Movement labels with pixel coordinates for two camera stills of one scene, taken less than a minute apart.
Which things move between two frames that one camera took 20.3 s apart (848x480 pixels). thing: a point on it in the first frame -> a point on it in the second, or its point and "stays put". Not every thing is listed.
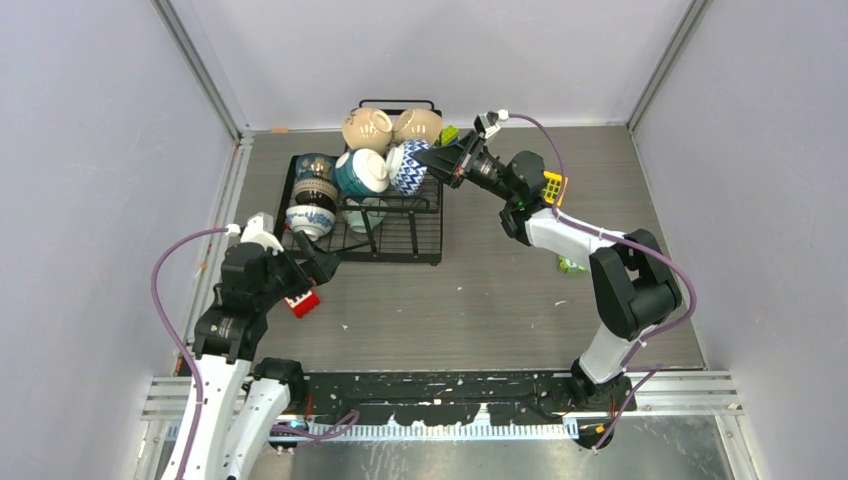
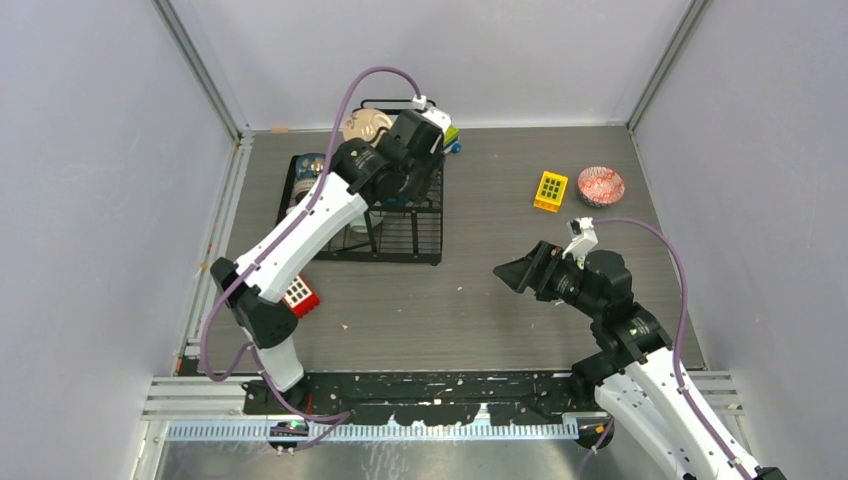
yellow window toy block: x=554 y=187 stays put
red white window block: x=303 y=305 stays put
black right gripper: x=445 y=162 -> x=525 y=271
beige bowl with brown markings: x=367 y=128 stays put
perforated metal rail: x=546 y=429 stays put
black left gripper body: x=287 y=278 -> x=422 y=174
